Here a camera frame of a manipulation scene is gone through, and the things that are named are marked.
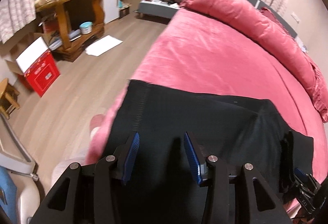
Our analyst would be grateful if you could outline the wooden table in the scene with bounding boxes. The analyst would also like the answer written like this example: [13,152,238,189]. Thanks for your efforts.
[36,0,105,62]

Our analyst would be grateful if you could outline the small wooden stool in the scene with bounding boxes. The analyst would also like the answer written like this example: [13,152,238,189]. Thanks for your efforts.
[0,78,20,119]

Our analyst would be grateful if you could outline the round blue tin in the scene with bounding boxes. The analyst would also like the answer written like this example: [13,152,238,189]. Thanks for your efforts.
[79,21,93,35]

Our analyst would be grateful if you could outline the white paper sheet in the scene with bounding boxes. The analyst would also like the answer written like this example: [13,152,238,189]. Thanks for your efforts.
[85,35,123,57]

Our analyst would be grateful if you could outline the red cardboard box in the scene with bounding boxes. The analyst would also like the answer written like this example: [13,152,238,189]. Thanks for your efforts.
[6,33,60,97]

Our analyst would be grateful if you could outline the pink folded duvet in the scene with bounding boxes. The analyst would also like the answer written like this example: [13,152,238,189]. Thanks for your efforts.
[180,0,327,123]

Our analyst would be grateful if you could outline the pink bed sheet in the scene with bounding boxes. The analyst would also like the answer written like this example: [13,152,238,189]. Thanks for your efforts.
[84,7,328,214]

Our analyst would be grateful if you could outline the black pants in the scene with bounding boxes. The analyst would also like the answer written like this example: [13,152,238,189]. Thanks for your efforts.
[104,80,314,223]

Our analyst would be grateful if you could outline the pink slipper foot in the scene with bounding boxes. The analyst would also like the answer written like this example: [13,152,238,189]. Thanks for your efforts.
[90,114,105,138]

